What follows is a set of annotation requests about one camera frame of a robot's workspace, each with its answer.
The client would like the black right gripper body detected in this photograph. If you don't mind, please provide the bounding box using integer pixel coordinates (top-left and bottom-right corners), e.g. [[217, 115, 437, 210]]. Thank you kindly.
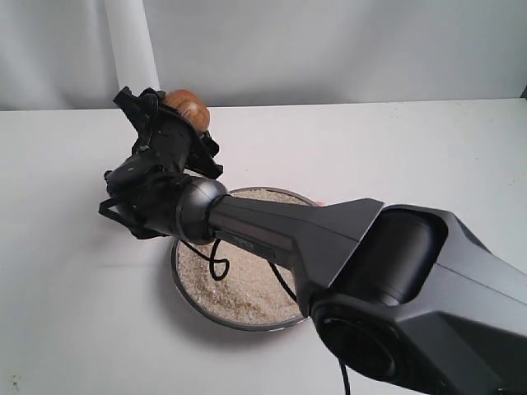
[[130, 105, 194, 173]]

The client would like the brown wooden cup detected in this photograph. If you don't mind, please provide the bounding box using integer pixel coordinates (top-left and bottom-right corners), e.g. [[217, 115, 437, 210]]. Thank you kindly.
[[162, 89, 210, 136]]

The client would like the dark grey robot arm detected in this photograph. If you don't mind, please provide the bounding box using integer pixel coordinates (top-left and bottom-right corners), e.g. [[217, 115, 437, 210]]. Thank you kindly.
[[99, 88, 526, 394]]

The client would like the rice in metal tray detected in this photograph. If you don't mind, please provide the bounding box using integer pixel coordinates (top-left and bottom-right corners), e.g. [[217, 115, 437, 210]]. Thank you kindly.
[[176, 188, 310, 326]]

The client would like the white backdrop curtain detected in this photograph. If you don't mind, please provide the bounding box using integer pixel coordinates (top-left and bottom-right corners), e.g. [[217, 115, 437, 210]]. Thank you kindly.
[[1, 1, 526, 110]]

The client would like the round metal tray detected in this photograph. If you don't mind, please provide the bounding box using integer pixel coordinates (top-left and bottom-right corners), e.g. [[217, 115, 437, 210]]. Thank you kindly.
[[170, 186, 320, 332]]

